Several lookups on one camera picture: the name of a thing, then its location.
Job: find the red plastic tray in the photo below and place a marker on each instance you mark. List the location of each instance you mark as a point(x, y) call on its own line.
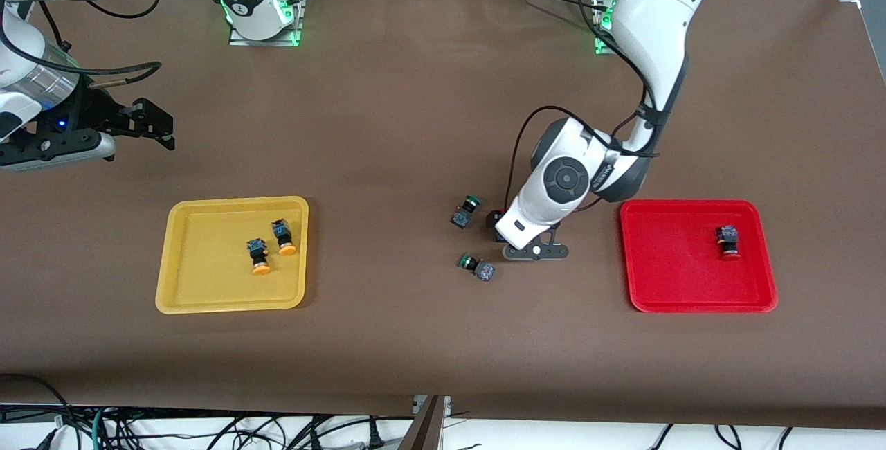
point(678, 263)

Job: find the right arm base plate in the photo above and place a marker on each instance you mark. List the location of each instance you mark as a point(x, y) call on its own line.
point(235, 39)

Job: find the silver table bracket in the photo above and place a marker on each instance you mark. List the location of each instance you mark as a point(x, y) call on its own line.
point(417, 405)

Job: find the black power plug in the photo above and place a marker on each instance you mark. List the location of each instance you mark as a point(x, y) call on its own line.
point(375, 439)

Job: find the green push button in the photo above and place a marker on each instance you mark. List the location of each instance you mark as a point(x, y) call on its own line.
point(481, 270)
point(462, 216)

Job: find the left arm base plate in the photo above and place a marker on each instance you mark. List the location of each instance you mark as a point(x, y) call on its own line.
point(602, 48)

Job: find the aluminium table leg profile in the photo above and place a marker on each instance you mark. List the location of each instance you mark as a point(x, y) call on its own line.
point(423, 429)

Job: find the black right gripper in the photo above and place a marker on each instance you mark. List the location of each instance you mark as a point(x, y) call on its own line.
point(88, 113)

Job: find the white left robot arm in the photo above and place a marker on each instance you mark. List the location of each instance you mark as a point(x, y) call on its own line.
point(651, 14)

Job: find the yellow plastic tray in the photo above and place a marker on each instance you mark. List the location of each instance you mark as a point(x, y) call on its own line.
point(208, 277)

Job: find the yellow push button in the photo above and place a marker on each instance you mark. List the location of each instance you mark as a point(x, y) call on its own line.
point(257, 249)
point(281, 232)

